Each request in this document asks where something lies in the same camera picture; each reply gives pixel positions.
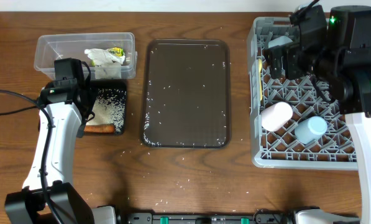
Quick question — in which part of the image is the black plastic tray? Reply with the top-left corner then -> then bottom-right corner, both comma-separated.
38,79 -> 127,136

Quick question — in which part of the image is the grey dishwasher rack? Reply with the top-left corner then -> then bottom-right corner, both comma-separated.
247,17 -> 357,170

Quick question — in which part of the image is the yellow green snack wrapper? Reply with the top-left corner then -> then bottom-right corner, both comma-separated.
88,47 -> 126,67

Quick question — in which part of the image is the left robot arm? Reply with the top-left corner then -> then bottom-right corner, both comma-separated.
4,58 -> 117,223

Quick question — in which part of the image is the pile of white rice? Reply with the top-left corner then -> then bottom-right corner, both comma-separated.
86,88 -> 127,135

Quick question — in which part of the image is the orange carrot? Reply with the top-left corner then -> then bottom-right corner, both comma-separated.
84,124 -> 116,134

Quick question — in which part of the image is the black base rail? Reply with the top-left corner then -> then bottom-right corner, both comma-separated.
122,212 -> 295,224

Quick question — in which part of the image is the dark brown serving tray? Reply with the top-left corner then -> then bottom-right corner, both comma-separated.
140,39 -> 231,149

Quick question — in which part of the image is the white paper napkin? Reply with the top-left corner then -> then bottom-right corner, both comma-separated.
84,47 -> 126,80

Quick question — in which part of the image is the pink plastic cup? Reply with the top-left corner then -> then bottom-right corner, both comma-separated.
260,102 -> 293,132

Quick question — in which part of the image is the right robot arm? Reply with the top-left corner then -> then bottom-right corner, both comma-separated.
263,1 -> 371,223

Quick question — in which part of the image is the pale yellow plastic spoon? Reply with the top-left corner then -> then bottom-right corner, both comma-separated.
258,59 -> 263,101

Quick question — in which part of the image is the clear plastic waste bin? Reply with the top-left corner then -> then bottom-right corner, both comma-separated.
34,32 -> 137,80

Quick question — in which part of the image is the light blue plastic cup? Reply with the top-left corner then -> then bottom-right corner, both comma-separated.
295,116 -> 327,144

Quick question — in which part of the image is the light blue bowl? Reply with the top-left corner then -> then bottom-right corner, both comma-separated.
268,35 -> 293,48

